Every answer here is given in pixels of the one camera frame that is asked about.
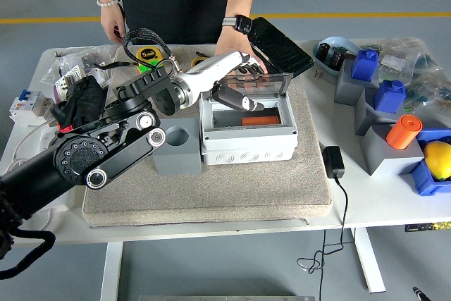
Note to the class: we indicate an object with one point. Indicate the black tool case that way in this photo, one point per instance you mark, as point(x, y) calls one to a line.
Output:
point(282, 47)

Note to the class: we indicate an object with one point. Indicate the white blue circuit breaker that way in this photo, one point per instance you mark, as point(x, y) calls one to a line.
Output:
point(26, 103)

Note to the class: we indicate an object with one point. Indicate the colourful puzzle cube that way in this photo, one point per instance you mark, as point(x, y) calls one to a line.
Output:
point(144, 67)

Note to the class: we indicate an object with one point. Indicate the white table leg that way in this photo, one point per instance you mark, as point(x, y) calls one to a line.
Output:
point(112, 269)
point(370, 258)

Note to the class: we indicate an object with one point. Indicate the clear bags of hardware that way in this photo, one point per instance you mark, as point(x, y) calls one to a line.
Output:
point(88, 56)

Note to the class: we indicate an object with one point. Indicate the white power strip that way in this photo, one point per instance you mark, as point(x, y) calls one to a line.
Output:
point(44, 139)

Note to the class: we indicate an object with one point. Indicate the clear bags of parts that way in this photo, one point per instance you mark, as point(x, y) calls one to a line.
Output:
point(398, 54)

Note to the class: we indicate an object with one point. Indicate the person's left hand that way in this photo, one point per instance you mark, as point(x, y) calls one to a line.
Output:
point(232, 42)

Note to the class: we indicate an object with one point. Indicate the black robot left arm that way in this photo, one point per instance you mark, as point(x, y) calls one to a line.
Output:
point(81, 160)

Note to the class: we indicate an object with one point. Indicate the grey holder block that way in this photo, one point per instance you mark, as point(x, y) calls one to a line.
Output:
point(380, 153)
point(349, 93)
point(364, 117)

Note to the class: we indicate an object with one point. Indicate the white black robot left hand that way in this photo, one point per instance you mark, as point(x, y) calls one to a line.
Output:
point(211, 70)

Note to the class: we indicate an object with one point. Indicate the small black tool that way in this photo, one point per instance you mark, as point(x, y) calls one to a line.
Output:
point(200, 54)

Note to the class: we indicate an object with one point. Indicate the person's right hand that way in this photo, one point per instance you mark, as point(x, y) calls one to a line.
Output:
point(112, 24)

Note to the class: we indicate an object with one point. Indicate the grey-brown mat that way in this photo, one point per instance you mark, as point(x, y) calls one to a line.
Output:
point(229, 191)

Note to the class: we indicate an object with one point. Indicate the yellow tape measure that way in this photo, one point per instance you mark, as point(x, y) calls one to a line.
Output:
point(148, 55)
point(199, 62)

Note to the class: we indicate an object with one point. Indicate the yellow lemon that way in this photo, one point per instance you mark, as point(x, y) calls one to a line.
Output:
point(438, 160)

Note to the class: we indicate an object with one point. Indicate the clear hinged box lid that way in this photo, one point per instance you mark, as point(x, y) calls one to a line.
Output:
point(267, 84)

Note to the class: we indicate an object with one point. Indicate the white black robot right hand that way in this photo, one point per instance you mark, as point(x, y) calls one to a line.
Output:
point(419, 294)

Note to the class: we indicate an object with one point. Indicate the blue plastic bin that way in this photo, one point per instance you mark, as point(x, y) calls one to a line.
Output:
point(426, 181)

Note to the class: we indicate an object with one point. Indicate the black table control panel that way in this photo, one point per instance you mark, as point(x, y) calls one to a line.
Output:
point(428, 227)

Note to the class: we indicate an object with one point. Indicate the grey plastic enclosure box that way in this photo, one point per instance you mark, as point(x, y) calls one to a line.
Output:
point(246, 149)

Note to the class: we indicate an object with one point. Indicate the blue bottle-shaped block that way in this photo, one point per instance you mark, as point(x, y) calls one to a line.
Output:
point(364, 66)
point(389, 98)

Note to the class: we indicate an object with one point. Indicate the purple white component pack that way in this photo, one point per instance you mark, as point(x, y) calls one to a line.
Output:
point(60, 91)

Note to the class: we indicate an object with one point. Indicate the orange cylinder battery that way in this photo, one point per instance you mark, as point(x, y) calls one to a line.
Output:
point(259, 121)
point(401, 135)

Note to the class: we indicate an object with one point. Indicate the black electronic component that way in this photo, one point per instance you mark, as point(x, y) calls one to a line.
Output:
point(325, 50)
point(340, 57)

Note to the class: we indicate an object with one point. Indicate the black wrist watch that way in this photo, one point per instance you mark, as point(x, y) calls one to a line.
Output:
point(241, 24)

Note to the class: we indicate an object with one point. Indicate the light blue bowl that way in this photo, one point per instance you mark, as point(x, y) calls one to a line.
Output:
point(338, 43)

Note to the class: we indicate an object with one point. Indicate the black power adapter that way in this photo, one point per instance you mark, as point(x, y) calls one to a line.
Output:
point(333, 161)

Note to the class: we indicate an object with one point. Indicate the grey block with round hole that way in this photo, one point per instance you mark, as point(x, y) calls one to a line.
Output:
point(178, 160)

